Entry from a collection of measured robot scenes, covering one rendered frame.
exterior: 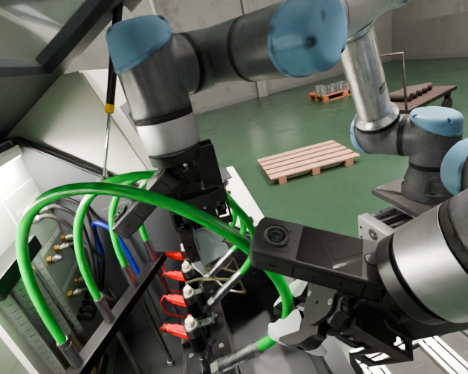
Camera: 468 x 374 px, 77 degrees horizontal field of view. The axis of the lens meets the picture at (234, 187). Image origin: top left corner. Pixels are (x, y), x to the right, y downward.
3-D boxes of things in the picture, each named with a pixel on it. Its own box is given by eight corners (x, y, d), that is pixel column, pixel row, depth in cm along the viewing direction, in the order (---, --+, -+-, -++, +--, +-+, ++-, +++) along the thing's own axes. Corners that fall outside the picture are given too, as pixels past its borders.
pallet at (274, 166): (331, 145, 420) (330, 139, 416) (362, 162, 350) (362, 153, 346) (256, 166, 411) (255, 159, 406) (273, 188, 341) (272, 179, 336)
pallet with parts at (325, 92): (325, 102, 670) (324, 87, 656) (307, 99, 744) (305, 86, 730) (368, 90, 690) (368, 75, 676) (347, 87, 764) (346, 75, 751)
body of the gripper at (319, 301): (363, 371, 29) (489, 355, 20) (291, 329, 29) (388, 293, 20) (366, 300, 34) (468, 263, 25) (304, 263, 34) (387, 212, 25)
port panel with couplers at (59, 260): (89, 314, 68) (19, 197, 55) (74, 318, 67) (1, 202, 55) (101, 277, 79) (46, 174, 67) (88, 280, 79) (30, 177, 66)
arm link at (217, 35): (281, 73, 41) (225, 93, 35) (228, 80, 49) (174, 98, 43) (273, 9, 38) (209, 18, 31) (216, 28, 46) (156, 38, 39)
